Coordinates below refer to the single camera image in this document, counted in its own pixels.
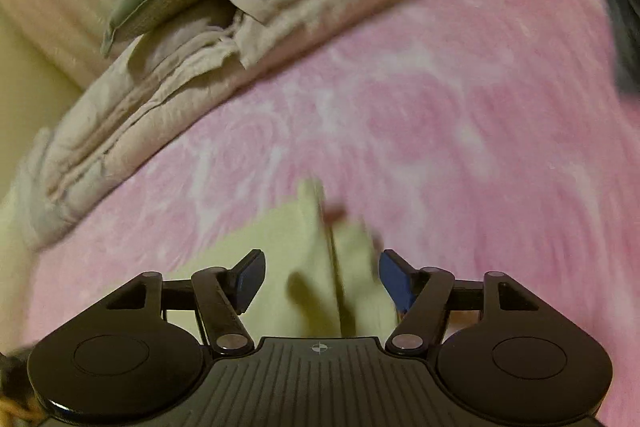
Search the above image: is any pink rose print blanket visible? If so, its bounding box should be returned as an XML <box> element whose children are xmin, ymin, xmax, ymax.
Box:
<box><xmin>20</xmin><ymin>0</ymin><xmax>640</xmax><ymax>413</ymax></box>

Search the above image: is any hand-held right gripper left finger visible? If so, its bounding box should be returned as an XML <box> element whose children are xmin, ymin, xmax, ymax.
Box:
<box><xmin>106</xmin><ymin>249</ymin><xmax>266</xmax><ymax>353</ymax></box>

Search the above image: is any dark grey blurred object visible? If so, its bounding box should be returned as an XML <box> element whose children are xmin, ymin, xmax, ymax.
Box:
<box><xmin>600</xmin><ymin>0</ymin><xmax>640</xmax><ymax>96</ymax></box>

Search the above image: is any dark patterned object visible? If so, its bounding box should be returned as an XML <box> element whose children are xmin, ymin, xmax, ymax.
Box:
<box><xmin>0</xmin><ymin>349</ymin><xmax>43</xmax><ymax>425</ymax></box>

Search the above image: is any pale yellow garment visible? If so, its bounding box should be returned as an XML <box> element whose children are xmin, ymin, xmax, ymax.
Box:
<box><xmin>177</xmin><ymin>179</ymin><xmax>403</xmax><ymax>340</ymax></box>

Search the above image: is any beige folded quilt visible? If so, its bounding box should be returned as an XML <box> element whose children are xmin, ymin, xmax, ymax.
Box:
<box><xmin>15</xmin><ymin>0</ymin><xmax>601</xmax><ymax>253</ymax></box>

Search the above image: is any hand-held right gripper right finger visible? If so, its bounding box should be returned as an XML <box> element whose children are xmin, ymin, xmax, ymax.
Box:
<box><xmin>379</xmin><ymin>250</ymin><xmax>541</xmax><ymax>356</ymax></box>

